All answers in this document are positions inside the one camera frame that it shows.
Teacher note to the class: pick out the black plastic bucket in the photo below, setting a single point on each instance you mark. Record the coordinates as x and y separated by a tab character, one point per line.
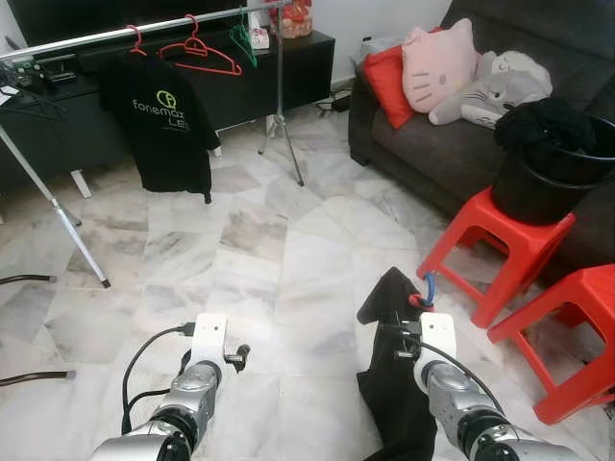
538	197

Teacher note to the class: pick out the black shirt red trim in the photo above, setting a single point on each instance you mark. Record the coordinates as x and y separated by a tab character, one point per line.
394	403

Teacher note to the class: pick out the small white pink box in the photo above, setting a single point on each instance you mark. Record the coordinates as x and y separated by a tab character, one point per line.
259	34

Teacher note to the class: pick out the green plastic hanger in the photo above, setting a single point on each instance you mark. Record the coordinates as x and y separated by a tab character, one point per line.
245	43

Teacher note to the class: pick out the blue plastic hanger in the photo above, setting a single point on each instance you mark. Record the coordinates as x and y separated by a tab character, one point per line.
430	288

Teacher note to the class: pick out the red fortune figurine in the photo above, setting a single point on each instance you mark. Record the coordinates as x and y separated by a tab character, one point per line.
296	19

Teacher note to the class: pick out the grey wide-eyed plush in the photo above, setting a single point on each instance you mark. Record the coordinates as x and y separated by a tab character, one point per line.
490	101

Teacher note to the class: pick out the red plastic stool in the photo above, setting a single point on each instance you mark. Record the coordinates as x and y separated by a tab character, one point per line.
500	240
577	307

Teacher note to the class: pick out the pink cat face pillow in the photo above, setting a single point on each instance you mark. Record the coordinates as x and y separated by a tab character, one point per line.
437	67

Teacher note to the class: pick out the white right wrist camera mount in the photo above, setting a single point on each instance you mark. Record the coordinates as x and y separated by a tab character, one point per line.
439	336

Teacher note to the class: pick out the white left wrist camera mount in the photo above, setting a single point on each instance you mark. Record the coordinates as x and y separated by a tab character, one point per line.
209	336

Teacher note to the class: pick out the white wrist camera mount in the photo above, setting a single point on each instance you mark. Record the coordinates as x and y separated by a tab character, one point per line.
439	336
209	336

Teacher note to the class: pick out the red plastic hanger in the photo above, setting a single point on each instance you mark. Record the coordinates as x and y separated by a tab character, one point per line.
195	46
142	40

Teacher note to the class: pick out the green electronics boards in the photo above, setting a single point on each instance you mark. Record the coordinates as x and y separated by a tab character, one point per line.
24	72

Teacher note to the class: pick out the black knit garment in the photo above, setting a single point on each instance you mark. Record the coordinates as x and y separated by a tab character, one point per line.
543	125

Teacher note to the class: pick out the black television console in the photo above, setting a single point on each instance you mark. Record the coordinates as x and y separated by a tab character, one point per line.
259	86

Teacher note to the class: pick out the red cushion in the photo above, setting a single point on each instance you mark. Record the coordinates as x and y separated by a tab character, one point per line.
389	86

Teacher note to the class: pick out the black shirt green logo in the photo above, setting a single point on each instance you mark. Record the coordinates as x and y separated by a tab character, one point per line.
163	144

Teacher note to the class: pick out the dark grey fabric sofa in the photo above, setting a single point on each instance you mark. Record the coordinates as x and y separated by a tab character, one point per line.
432	144

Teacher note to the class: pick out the side table white lace cloth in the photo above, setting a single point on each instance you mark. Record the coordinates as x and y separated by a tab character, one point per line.
382	44

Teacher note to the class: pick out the grey sleeping plush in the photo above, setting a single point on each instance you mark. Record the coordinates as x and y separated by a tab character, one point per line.
524	65

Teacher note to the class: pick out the silver metal clothes rack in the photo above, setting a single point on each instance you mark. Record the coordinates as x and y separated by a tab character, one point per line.
96	35

